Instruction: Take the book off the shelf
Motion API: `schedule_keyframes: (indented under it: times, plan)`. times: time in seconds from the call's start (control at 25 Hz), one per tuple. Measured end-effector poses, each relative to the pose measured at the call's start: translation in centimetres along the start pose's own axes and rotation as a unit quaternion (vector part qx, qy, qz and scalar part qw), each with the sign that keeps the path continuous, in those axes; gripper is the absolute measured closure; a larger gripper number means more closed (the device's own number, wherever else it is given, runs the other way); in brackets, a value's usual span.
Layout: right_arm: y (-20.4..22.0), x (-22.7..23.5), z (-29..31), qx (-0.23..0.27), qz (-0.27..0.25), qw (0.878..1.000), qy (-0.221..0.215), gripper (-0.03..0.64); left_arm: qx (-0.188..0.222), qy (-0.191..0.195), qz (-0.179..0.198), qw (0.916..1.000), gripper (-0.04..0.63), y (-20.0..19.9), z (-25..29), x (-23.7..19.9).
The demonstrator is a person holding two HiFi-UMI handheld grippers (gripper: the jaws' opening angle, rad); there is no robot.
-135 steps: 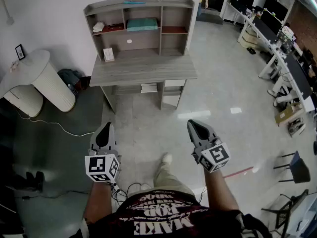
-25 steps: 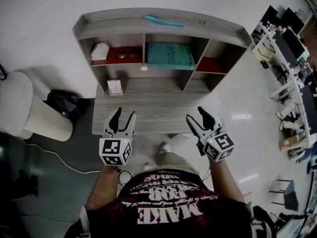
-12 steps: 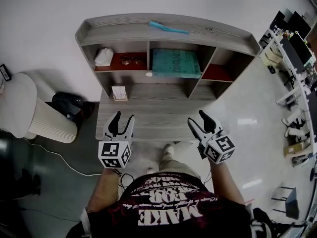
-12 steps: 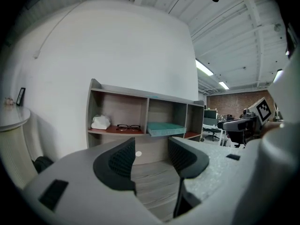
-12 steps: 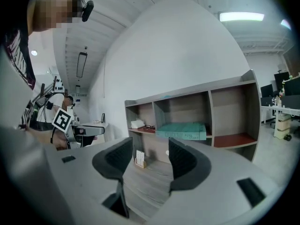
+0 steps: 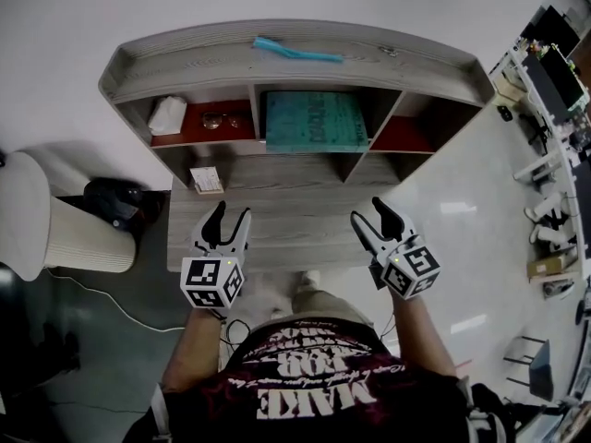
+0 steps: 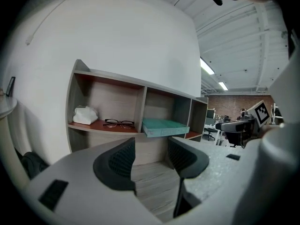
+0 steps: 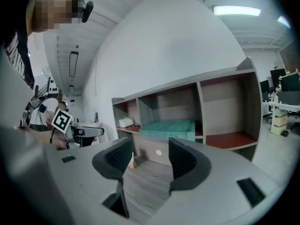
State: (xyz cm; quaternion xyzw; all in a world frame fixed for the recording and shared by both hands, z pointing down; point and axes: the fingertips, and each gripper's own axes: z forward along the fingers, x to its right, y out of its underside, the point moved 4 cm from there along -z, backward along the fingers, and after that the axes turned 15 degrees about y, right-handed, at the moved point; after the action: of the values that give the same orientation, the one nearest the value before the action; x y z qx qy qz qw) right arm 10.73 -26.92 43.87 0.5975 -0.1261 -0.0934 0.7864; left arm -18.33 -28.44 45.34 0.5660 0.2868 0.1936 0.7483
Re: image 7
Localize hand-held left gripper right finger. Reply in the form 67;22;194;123
167;136;210;218

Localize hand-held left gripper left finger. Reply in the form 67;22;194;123
93;137;137;196

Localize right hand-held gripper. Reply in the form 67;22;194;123
215;99;270;149

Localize small teal object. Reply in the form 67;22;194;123
142;118;190;138

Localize grey shelf unit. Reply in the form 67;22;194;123
66;59;209;166

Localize black office chair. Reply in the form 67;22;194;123
202;127;217;142

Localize black-rimmed glasses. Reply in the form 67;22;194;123
103;118;135;129

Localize dark backpack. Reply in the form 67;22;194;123
20;151;50;180

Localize black picture frame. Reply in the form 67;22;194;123
6;76;16;98

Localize white wall conduit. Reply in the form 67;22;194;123
24;0;78;45

